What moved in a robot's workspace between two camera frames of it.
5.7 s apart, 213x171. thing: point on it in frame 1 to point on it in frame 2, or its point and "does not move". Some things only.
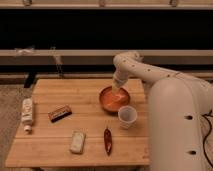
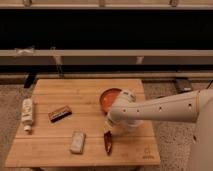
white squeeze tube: (27, 114) does not move
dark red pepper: (108, 140) does not move
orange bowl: (111, 103) does not move
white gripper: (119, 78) to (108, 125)
